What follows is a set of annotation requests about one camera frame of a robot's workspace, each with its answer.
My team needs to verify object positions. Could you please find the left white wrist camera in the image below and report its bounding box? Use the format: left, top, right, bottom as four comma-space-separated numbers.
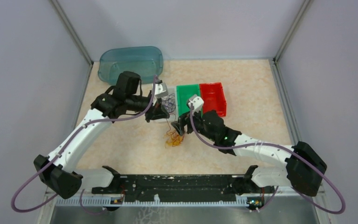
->
154, 81, 169, 99

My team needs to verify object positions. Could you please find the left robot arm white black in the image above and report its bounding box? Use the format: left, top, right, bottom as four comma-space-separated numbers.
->
34, 71, 169, 199

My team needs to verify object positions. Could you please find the white plastic bin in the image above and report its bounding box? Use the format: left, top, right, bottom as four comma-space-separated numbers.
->
152, 87, 178, 123

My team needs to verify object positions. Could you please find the black thin cable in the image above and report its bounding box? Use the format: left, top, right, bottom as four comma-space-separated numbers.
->
160, 96, 178, 116

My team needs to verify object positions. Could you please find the red plastic bin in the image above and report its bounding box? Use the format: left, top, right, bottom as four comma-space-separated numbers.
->
199, 82, 227, 117

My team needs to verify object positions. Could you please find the right aluminium frame post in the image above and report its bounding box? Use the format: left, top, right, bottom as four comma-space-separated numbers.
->
274, 0, 313, 64

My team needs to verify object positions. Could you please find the aluminium frame post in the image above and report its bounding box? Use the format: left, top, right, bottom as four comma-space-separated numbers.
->
49, 0, 93, 66
274, 0, 313, 64

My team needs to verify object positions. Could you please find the green plastic bin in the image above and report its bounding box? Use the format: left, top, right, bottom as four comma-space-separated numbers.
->
176, 84, 201, 116

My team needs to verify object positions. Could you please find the teal transparent plastic tub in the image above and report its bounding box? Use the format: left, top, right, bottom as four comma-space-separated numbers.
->
97, 46, 164, 85

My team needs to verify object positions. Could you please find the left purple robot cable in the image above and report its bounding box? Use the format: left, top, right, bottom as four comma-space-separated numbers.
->
11, 75, 161, 214

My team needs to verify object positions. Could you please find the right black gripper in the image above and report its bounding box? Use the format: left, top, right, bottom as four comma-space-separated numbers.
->
171, 106, 217, 142

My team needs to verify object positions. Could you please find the white slotted cable duct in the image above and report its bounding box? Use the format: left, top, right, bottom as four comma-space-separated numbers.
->
55, 195, 249, 207

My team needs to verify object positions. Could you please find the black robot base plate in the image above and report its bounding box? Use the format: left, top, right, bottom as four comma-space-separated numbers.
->
92, 174, 263, 205

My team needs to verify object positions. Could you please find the yellow tangled cable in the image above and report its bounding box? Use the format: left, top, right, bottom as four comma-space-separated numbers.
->
165, 134, 185, 148

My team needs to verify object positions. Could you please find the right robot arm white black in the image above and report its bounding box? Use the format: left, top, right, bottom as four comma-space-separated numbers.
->
171, 110, 327, 196

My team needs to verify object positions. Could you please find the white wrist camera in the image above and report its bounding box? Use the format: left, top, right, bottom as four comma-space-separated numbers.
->
186, 94, 204, 114
154, 81, 169, 99

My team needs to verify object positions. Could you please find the left aluminium frame post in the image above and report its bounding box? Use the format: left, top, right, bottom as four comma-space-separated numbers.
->
49, 0, 93, 66

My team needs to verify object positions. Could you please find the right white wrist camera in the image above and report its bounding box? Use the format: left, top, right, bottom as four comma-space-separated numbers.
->
186, 94, 204, 114

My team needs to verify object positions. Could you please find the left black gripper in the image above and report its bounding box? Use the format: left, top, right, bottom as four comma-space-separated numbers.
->
126, 94, 170, 123

